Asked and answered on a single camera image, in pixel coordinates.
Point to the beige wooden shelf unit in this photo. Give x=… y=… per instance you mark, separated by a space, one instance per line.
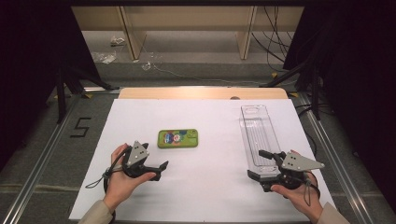
x=186 y=18

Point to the clear plastic tray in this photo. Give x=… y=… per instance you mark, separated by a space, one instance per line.
x=260 y=137

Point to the green cartoon phone case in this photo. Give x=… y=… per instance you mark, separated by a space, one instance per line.
x=177 y=138

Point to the person's left hand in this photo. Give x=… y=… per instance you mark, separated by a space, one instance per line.
x=121 y=183

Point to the black metal stand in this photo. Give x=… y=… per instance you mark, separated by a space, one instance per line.
x=62 y=93
x=315 y=93

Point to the white paper sheet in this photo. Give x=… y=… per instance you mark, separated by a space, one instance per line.
x=202 y=186

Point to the aluminium floor rail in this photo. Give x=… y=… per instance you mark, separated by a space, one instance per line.
x=34 y=183
x=339 y=168

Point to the crumpled clear plastic wrapper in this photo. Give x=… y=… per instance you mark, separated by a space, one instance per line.
x=106 y=57
x=117 y=40
x=146 y=66

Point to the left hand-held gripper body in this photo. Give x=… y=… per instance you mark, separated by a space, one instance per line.
x=137 y=155

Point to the black curtain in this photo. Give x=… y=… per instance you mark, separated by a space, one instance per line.
x=364 y=77
x=31 y=62

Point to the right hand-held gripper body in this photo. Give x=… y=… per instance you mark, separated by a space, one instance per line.
x=299 y=163

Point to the person's right hand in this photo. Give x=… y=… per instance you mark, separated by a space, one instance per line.
x=299 y=199

